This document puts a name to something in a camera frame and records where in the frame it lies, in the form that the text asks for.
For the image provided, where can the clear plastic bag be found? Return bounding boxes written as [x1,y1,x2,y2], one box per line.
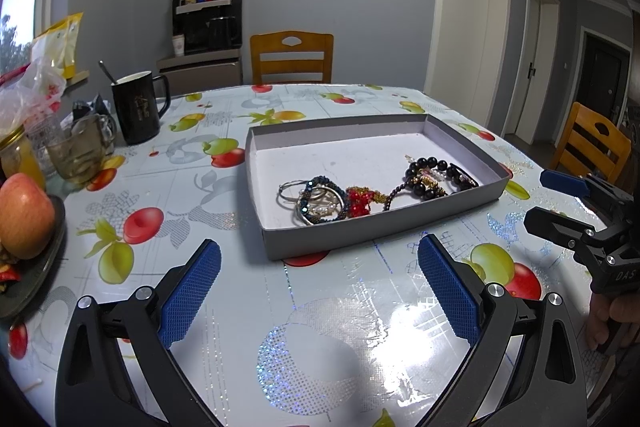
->
[0,57,68,133]

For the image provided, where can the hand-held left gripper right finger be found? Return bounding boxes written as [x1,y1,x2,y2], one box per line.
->
[416,233,587,427]

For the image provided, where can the white door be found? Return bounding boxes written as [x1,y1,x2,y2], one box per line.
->
[425,0,512,133]
[505,0,561,148]

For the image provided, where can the red apple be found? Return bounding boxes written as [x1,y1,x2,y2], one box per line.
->
[0,173,57,260]

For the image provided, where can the blue bead bracelet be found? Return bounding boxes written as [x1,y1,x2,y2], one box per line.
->
[295,176,349,224]

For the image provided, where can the dark door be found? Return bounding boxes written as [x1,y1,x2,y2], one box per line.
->
[575,27,632,138]

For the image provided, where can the yellow snack packets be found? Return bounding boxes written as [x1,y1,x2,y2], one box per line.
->
[31,11,85,80]

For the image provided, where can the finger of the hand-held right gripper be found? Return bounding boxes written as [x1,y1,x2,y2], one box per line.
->
[540,170,633,228]
[523,208,621,268]

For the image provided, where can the small black bead bracelet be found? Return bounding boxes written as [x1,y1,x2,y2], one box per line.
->
[377,177,416,213]

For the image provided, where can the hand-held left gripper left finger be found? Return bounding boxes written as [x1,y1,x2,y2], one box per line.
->
[54,238,223,427]

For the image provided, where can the black crumpled packet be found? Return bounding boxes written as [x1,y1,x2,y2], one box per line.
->
[72,94,113,123]

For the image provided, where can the black mug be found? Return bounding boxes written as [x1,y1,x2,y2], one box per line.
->
[111,70,172,146]

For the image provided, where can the wooden chair back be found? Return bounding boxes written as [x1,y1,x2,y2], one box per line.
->
[249,30,335,85]

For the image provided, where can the grey cardboard tray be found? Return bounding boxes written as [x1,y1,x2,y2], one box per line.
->
[245,114,512,262]

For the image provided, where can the gold chain bracelet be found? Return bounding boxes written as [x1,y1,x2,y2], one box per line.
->
[347,184,396,205]

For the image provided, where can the person's right hand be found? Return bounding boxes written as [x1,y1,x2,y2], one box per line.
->
[584,289,640,355]

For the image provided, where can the fruit-print tablecloth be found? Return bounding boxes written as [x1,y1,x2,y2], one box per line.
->
[0,82,640,427]

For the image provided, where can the glass jar with orange contents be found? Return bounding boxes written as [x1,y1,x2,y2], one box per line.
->
[0,126,47,190]

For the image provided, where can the grey dispenser cabinet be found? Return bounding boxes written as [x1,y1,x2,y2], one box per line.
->
[156,52,244,88]

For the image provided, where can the wooden chair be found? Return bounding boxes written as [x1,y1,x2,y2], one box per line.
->
[549,102,633,185]
[249,30,335,85]

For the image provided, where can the pearl bracelet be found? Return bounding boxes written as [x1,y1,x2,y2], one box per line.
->
[305,197,341,220]

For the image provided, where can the thin silver bangle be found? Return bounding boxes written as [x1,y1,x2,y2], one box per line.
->
[277,178,313,228]

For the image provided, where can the dark plate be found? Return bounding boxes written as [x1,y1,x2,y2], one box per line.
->
[0,194,68,320]

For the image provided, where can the glass mug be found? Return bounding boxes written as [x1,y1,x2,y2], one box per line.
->
[46,113,118,186]

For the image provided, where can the red bead bracelet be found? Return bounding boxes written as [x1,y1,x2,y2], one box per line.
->
[345,186,376,218]

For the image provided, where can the black water dispenser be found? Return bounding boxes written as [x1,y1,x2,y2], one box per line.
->
[172,0,244,55]

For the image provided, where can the large dark bead bracelet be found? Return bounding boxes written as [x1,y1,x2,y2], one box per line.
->
[404,156,453,202]

